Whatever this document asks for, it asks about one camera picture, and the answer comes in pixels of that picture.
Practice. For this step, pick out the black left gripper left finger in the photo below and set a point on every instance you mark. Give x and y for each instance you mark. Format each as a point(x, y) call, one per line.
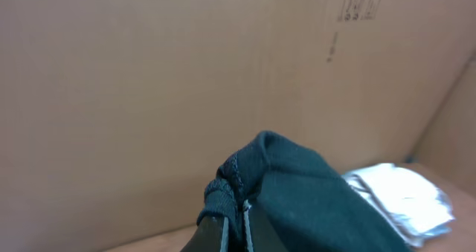
point(210, 236)

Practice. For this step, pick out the black t-shirt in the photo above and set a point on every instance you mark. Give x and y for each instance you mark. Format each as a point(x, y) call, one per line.
point(308, 205)

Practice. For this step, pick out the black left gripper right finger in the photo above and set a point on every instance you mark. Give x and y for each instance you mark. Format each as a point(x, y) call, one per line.
point(260, 236)

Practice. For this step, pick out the folded beige trousers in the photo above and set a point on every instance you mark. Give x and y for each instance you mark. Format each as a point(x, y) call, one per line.
point(413, 206)

